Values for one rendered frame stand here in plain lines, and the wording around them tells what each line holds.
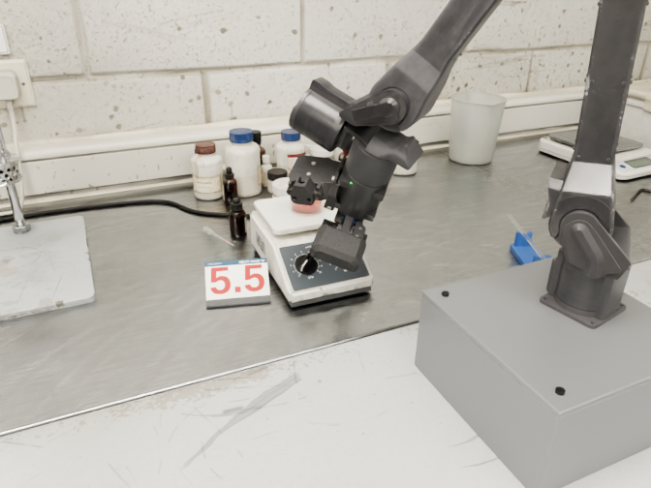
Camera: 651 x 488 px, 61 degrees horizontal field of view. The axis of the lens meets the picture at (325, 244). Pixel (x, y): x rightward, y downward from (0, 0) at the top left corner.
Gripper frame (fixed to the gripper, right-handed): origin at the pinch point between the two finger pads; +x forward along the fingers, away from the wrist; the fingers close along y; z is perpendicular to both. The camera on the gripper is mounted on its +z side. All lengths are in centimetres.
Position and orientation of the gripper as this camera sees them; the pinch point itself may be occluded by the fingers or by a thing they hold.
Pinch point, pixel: (345, 228)
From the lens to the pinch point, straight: 74.8
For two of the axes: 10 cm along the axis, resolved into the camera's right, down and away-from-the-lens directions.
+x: -2.0, 5.5, 8.1
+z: -9.3, -3.6, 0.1
